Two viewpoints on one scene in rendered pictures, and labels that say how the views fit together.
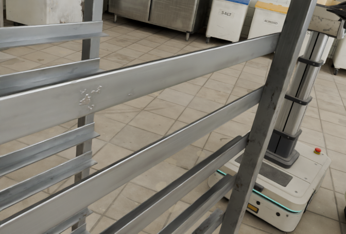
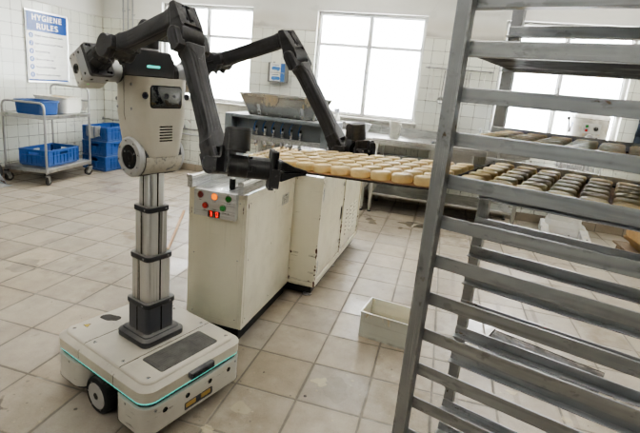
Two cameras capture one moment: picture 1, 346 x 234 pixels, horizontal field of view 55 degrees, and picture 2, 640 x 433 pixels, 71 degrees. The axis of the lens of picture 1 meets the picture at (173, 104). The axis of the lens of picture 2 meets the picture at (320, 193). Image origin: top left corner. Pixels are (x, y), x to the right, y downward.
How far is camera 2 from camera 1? 154 cm
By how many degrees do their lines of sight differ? 84
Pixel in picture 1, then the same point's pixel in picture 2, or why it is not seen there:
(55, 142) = (456, 384)
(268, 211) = (220, 377)
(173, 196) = (560, 272)
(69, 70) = (455, 307)
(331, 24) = (174, 161)
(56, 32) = (478, 274)
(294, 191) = (225, 336)
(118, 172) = (614, 251)
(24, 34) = (513, 284)
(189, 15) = not seen: outside the picture
